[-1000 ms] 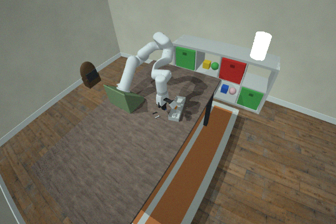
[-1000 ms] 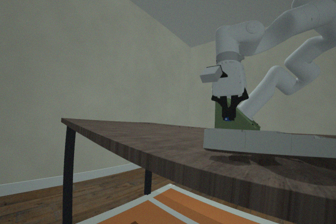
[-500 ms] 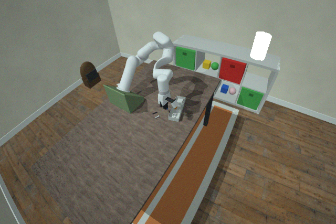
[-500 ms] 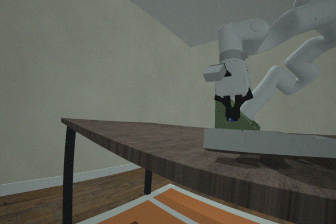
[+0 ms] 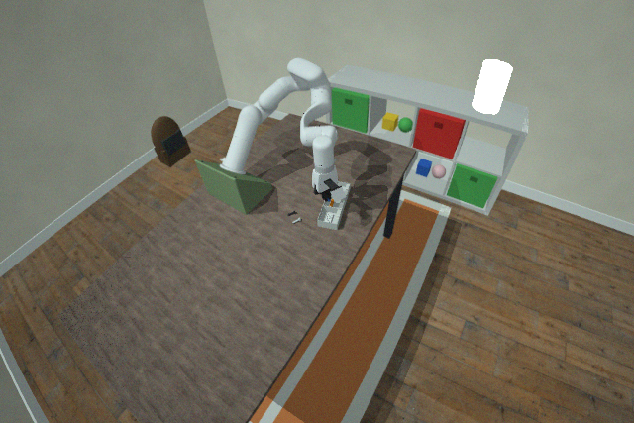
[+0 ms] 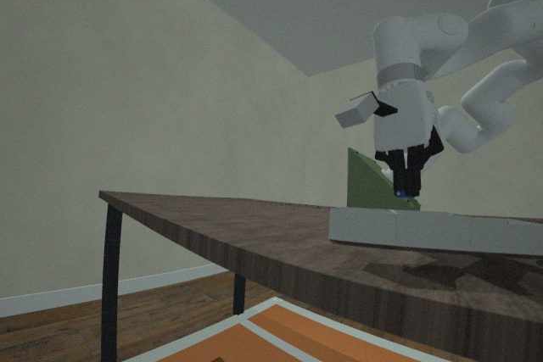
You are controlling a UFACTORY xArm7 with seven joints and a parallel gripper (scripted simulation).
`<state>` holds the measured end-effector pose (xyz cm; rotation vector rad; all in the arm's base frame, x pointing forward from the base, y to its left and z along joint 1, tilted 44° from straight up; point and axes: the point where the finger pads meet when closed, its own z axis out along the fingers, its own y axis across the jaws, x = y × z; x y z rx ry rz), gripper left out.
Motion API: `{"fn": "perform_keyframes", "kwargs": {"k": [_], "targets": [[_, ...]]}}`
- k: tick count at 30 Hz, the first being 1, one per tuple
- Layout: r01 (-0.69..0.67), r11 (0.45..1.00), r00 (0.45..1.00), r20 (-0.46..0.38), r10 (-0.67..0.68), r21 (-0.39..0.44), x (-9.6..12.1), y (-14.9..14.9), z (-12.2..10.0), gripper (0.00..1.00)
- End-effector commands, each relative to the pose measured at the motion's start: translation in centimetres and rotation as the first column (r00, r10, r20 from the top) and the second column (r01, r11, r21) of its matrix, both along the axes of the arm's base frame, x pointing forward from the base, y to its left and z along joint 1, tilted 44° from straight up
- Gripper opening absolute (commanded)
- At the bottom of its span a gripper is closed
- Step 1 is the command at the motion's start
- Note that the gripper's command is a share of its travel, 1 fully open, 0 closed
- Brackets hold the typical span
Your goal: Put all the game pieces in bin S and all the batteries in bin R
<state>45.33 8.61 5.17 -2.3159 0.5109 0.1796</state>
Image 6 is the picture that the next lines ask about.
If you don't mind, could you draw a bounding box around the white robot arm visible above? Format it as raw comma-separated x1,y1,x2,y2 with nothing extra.
335,0,543,153

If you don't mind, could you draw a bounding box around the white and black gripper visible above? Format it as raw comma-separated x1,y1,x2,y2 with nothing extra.
373,79,444,197

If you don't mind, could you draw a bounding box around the white three-compartment bin rack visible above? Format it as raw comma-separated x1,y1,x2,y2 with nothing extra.
328,207,543,255

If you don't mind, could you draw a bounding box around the blue aaa battery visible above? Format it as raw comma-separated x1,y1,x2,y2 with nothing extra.
396,190,415,198

